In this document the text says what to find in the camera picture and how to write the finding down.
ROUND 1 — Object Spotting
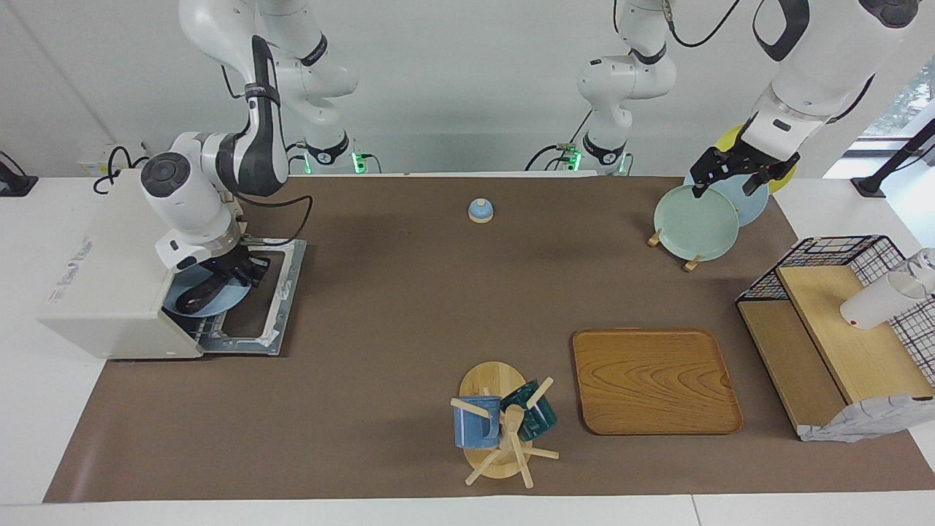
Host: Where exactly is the light blue ridged plate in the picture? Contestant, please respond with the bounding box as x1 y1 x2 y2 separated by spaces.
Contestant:
162 264 253 318

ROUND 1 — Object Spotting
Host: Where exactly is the dark purple eggplant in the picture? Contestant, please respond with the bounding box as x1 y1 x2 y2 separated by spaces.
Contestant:
178 280 240 316

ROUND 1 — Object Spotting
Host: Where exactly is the oven glass door with handle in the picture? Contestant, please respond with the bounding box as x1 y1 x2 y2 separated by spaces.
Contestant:
191 240 308 357

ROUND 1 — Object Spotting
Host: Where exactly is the cream toaster oven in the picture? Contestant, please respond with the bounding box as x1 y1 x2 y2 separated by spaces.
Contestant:
38 169 245 360

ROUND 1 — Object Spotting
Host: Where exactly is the light blue smooth plate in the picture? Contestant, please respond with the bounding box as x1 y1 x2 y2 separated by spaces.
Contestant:
683 172 770 227

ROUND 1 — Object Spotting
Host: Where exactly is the yellow plate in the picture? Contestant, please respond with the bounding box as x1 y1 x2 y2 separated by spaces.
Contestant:
716 126 798 194

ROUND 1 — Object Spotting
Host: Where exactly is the pale green plate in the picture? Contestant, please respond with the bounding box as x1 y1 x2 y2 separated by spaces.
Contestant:
653 184 740 262

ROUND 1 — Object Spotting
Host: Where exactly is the wooden plate rack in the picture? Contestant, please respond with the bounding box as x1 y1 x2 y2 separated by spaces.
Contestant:
647 228 703 272

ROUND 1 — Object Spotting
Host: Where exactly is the brown table mat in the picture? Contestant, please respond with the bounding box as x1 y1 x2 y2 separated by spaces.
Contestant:
42 175 935 503

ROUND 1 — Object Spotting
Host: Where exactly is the white plastic cup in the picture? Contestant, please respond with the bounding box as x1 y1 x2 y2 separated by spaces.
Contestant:
840 270 928 331

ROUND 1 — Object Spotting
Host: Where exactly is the window pane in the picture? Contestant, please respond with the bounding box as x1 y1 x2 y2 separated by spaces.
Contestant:
844 58 935 158

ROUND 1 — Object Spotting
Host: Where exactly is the clear glass cup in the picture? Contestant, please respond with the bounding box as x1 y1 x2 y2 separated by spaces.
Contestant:
897 248 935 297

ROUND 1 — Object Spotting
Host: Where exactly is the wooden two-tier shelf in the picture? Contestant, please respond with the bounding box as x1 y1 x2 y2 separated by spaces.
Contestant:
736 264 935 439

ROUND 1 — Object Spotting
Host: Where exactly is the wooden serving tray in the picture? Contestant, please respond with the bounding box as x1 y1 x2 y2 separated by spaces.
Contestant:
572 328 744 436

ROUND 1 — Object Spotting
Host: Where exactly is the wooden mug tree stand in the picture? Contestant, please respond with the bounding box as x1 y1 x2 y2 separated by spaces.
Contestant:
449 361 560 489

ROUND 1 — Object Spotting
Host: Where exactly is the grey white checked cloth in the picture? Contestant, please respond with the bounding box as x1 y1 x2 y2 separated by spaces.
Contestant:
798 394 935 443

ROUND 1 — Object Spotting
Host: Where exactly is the blue mug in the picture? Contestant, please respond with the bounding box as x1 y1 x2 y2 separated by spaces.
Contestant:
453 395 503 449

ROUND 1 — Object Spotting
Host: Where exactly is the dark green mug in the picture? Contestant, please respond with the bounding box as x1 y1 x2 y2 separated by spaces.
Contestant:
500 380 558 441

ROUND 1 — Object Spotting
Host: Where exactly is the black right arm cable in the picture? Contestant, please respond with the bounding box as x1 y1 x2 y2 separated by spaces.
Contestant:
219 64 315 246

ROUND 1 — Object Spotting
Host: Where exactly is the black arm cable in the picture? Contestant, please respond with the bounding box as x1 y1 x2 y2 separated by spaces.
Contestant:
219 64 315 246
661 0 740 49

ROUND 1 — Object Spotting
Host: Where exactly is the black wire basket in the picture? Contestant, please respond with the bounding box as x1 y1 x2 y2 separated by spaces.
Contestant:
736 235 935 388

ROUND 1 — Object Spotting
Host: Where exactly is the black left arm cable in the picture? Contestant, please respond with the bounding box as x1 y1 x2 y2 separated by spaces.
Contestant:
661 0 740 49

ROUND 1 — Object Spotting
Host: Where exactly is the black camera stand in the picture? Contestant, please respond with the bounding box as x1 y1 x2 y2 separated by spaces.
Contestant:
851 117 935 198
0 150 39 198

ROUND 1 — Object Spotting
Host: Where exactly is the black socket cable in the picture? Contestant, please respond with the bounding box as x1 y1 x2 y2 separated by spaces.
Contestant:
93 146 150 194

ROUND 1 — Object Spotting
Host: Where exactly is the white wall socket box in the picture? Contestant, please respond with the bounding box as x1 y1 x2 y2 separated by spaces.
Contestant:
79 142 150 176

